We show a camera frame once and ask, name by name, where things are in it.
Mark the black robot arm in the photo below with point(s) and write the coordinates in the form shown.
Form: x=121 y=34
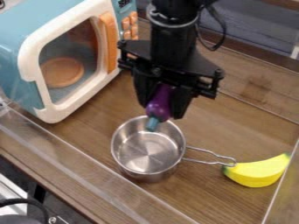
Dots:
x=173 y=20

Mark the clear acrylic front barrier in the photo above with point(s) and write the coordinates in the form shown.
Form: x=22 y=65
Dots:
x=94 y=190

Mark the orange microwave turntable plate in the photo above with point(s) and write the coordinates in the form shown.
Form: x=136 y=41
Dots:
x=61 y=72

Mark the silver pot with wire handle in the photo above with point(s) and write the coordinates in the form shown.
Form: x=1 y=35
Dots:
x=148 y=155

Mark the purple toy eggplant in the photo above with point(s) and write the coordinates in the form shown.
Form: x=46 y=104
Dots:
x=157 y=108

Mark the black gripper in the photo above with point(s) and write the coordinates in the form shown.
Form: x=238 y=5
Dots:
x=194 y=77

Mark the yellow toy banana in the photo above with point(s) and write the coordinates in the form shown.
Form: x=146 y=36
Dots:
x=260 y=173

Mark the blue white toy microwave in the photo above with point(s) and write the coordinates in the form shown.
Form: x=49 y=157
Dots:
x=45 y=29

